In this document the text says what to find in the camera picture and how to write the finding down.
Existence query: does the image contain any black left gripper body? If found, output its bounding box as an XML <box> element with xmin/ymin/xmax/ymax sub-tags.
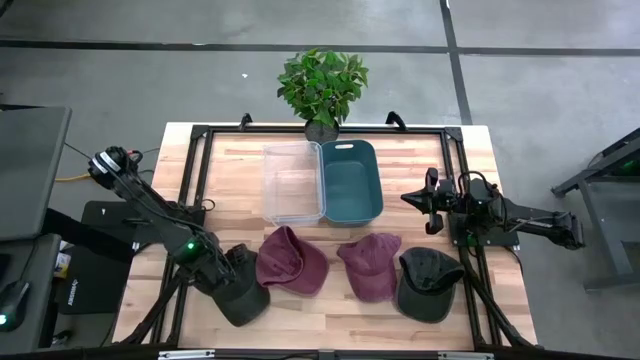
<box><xmin>192</xmin><ymin>249</ymin><xmax>237</xmax><ymax>297</ymax></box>

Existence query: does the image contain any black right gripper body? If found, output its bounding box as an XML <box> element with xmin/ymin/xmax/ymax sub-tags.
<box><xmin>399</xmin><ymin>178</ymin><xmax>459</xmax><ymax>217</ymax></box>

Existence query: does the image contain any dark grey baseball cap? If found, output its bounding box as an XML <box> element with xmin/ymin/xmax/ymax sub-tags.
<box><xmin>209</xmin><ymin>243</ymin><xmax>272</xmax><ymax>328</ymax></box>
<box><xmin>394</xmin><ymin>246</ymin><xmax>466</xmax><ymax>324</ymax></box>

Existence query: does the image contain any maroon baseball cap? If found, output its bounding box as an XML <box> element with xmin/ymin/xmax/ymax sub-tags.
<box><xmin>255</xmin><ymin>225</ymin><xmax>330</xmax><ymax>297</ymax></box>
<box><xmin>336</xmin><ymin>232</ymin><xmax>403</xmax><ymax>304</ymax></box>

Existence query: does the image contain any teal plastic bin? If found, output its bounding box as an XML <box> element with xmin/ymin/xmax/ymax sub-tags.
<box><xmin>319</xmin><ymin>139</ymin><xmax>385</xmax><ymax>227</ymax></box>

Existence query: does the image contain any clear plastic bin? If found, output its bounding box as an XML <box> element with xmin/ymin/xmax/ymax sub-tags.
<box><xmin>261</xmin><ymin>140</ymin><xmax>327</xmax><ymax>227</ymax></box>

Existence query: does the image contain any green potted plant black pot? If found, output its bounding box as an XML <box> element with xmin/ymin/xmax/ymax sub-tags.
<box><xmin>276</xmin><ymin>47</ymin><xmax>370</xmax><ymax>144</ymax></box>

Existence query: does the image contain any black metal table stand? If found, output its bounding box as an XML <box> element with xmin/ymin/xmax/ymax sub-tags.
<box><xmin>551</xmin><ymin>127</ymin><xmax>640</xmax><ymax>291</ymax></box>

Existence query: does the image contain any black computer mouse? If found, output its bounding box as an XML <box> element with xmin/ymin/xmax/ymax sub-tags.
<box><xmin>0</xmin><ymin>279</ymin><xmax>32</xmax><ymax>334</ymax></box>

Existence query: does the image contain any grey desk top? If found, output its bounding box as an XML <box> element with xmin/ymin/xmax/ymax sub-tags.
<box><xmin>0</xmin><ymin>104</ymin><xmax>73</xmax><ymax>241</ymax></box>

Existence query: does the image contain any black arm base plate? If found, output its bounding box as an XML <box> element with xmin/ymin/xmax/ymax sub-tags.
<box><xmin>447</xmin><ymin>214</ymin><xmax>521</xmax><ymax>249</ymax></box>

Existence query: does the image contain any silver metal bracket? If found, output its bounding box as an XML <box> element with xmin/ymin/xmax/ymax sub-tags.
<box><xmin>157</xmin><ymin>349</ymin><xmax>216</xmax><ymax>360</ymax></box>
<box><xmin>437</xmin><ymin>351</ymin><xmax>495</xmax><ymax>360</ymax></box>

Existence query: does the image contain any black aluminium table frame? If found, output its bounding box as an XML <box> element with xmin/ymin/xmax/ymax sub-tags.
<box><xmin>119</xmin><ymin>123</ymin><xmax>539</xmax><ymax>349</ymax></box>

